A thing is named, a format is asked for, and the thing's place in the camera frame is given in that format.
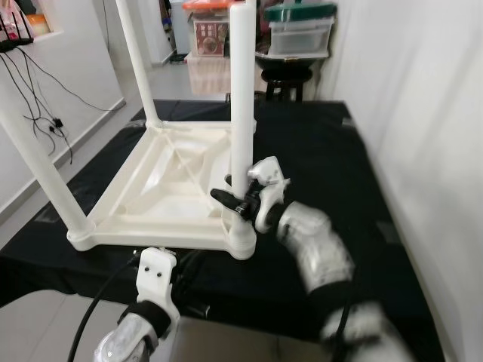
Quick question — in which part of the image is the white plastic table top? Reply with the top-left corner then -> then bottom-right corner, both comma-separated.
68,121 -> 259,261

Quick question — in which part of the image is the black tablecloth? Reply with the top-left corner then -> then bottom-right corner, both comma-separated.
0,98 -> 446,362

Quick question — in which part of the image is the beige tablecloth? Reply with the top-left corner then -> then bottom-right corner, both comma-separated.
185,57 -> 235,95

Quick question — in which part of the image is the dark wooden stool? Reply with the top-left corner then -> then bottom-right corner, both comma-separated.
260,69 -> 310,103

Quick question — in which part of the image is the red printed box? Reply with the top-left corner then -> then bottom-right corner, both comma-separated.
192,19 -> 227,57

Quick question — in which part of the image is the clear container green lid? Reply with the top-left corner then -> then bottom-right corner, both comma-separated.
264,0 -> 337,57

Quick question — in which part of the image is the clear adhesive tape patch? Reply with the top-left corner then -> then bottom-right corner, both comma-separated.
30,210 -> 57,227

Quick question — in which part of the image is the orange lid container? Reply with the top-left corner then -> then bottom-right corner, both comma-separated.
183,0 -> 231,20

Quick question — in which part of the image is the black flat box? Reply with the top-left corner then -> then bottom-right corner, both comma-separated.
0,34 -> 35,54

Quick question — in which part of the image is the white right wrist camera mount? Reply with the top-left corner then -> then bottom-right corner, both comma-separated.
248,157 -> 291,233

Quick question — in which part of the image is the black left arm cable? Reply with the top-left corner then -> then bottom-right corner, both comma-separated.
72,256 -> 140,362

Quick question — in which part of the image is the black wall cable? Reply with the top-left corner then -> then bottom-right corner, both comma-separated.
0,53 -> 72,163
0,45 -> 125,114

